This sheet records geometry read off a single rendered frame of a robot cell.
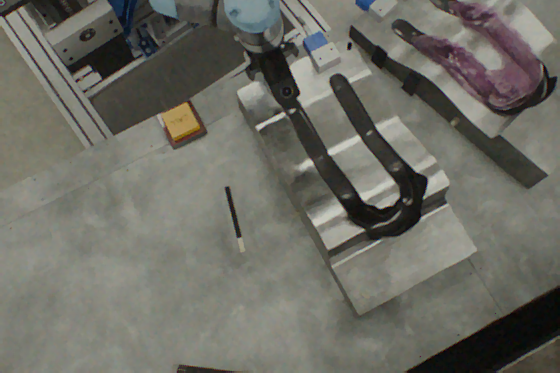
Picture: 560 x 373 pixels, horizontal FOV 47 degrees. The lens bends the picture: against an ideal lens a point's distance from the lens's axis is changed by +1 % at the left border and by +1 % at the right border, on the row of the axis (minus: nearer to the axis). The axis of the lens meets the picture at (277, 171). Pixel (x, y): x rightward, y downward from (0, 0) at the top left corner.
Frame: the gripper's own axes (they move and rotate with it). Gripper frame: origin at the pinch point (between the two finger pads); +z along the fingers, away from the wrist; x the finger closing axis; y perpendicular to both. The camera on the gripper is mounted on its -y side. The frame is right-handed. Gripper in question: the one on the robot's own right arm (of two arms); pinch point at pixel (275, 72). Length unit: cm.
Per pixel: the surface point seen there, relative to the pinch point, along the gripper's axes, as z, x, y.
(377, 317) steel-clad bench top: 7, 6, -51
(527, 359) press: 8, -16, -71
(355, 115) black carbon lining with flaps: 6.1, -10.1, -14.0
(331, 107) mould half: 5.4, -6.7, -10.4
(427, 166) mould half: -0.9, -16.1, -29.9
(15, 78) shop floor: 95, 76, 68
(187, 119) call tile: 8.5, 20.2, 2.5
